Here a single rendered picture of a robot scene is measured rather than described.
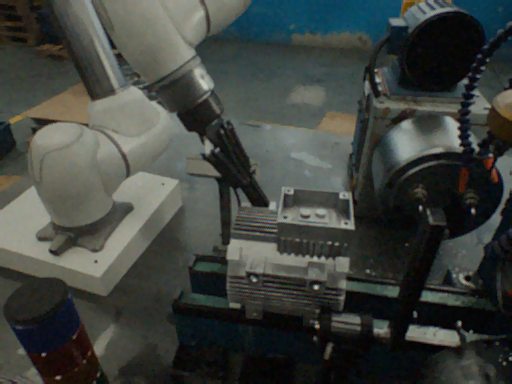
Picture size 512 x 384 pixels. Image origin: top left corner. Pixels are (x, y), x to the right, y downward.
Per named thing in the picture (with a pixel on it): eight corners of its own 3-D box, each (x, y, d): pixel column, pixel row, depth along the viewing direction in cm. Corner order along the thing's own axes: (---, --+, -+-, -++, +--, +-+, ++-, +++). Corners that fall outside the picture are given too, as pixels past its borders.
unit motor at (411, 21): (423, 127, 134) (462, -8, 110) (445, 177, 108) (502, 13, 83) (348, 122, 138) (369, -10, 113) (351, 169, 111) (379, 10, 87)
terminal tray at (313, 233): (345, 222, 71) (350, 191, 67) (348, 263, 62) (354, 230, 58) (281, 216, 72) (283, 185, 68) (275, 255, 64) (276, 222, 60)
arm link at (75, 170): (33, 212, 96) (-4, 136, 82) (93, 176, 107) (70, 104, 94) (76, 237, 89) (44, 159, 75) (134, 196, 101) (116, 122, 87)
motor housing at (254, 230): (335, 264, 83) (347, 194, 72) (337, 341, 68) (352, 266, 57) (245, 254, 86) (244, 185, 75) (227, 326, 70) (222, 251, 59)
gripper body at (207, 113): (204, 101, 58) (236, 150, 62) (218, 82, 64) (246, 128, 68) (167, 120, 61) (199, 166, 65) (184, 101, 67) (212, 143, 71)
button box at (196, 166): (258, 182, 95) (261, 161, 95) (255, 180, 88) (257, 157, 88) (193, 176, 97) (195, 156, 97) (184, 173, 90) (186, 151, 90)
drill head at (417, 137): (447, 174, 114) (475, 93, 100) (486, 261, 85) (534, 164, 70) (361, 167, 118) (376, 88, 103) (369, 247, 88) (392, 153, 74)
